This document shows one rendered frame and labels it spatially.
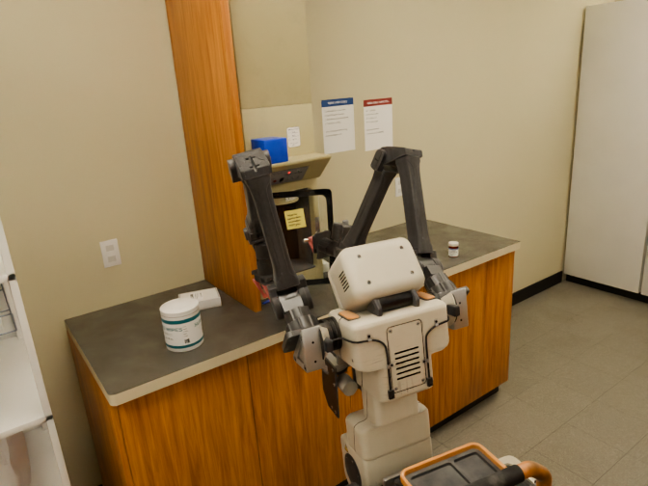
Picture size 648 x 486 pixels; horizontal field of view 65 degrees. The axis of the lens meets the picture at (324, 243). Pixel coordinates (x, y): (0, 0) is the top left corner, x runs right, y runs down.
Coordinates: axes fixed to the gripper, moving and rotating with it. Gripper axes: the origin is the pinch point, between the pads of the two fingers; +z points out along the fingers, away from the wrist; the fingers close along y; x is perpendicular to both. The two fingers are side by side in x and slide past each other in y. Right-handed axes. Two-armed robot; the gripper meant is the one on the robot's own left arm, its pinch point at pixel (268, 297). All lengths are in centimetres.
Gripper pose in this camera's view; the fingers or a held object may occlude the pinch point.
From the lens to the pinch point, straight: 177.6
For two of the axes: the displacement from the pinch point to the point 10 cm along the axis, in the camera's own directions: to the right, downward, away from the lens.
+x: -8.1, 2.3, -5.5
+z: 0.6, 9.5, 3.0
